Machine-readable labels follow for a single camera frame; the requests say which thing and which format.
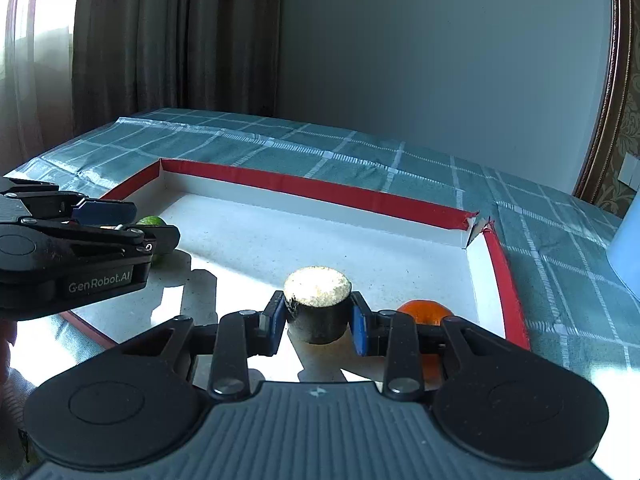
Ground red cardboard box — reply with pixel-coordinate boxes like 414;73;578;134
60;157;532;387

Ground white wall switch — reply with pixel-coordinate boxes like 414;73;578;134
617;152;640;187

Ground brown patterned curtain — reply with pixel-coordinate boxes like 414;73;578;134
70;0;287;137

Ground white sheer curtain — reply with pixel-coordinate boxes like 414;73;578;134
0;0;82;177

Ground dark sugarcane segment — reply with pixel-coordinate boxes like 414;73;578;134
283;266;353;346

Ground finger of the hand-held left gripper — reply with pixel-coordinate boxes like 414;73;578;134
0;176;139;228
34;224;181;267

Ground blue kettle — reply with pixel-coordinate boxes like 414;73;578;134
605;195;640;304

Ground round green fruit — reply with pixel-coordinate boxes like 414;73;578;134
135;215;167;264

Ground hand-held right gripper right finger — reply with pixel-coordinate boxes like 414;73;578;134
349;291;526;403

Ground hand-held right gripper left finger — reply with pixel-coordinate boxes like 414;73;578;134
120;290;290;402

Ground teal checked tablecloth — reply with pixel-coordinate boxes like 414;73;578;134
0;107;640;466

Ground dark wooden frame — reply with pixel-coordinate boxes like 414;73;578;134
572;0;640;206

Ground orange mandarin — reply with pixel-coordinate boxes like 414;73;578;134
397;299;456;387

